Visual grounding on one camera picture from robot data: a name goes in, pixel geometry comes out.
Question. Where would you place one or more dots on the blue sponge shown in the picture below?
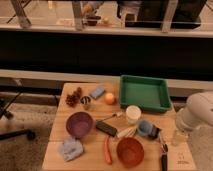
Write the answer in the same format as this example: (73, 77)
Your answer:
(97, 92)

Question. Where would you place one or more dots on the blue cup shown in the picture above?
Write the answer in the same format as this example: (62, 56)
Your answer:
(144, 128)

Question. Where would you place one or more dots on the white cup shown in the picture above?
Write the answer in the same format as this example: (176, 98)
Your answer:
(133, 114)

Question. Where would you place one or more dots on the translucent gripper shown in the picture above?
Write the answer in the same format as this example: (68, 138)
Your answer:
(179, 137)

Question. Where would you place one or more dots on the orange bowl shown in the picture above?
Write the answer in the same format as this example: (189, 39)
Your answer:
(130, 152)

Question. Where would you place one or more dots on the black office chair base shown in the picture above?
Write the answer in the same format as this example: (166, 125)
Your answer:
(13, 130)

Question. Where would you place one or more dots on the orange carrot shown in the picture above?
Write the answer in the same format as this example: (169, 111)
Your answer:
(107, 154)

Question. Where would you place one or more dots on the purple bowl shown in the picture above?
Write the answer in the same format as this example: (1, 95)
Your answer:
(79, 124)

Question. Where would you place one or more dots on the striped small ball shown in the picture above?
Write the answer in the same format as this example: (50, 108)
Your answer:
(85, 100)

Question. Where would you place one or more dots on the black remote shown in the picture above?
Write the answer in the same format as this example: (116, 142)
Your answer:
(106, 128)

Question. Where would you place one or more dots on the green plastic tray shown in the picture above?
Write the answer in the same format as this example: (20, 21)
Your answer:
(150, 94)

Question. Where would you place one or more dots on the orange ball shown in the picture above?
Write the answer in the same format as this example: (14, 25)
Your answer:
(109, 98)

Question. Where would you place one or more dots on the metal spoon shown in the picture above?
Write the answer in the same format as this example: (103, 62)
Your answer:
(118, 114)

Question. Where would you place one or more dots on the light blue cloth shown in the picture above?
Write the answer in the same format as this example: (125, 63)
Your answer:
(70, 149)

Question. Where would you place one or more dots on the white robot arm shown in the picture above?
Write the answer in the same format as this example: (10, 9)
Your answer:
(197, 111)

